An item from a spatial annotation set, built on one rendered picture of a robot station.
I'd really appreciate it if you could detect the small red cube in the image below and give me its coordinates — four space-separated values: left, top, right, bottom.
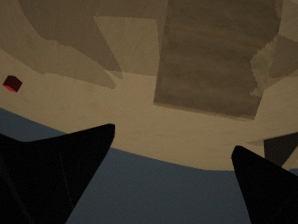
3 75 23 93

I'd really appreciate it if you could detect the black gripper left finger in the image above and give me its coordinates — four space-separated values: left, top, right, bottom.
0 124 116 224

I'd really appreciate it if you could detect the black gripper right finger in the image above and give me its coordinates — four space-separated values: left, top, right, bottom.
231 145 298 224

